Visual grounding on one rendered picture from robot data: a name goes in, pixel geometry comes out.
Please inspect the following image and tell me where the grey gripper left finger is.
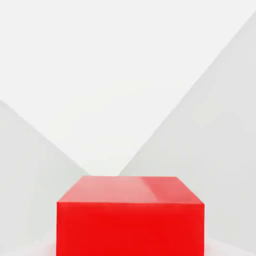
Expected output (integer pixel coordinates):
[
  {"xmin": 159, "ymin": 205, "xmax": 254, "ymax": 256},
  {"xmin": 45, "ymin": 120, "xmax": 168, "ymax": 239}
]
[{"xmin": 17, "ymin": 240, "xmax": 57, "ymax": 256}]

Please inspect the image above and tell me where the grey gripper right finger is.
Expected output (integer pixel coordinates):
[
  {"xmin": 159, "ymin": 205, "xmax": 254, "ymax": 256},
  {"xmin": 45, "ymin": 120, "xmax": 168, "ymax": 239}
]
[{"xmin": 204, "ymin": 241, "xmax": 256, "ymax": 256}]

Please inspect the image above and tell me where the small red cube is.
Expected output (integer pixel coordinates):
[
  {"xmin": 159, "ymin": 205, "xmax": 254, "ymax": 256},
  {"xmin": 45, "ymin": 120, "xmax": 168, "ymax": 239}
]
[{"xmin": 56, "ymin": 175, "xmax": 206, "ymax": 256}]

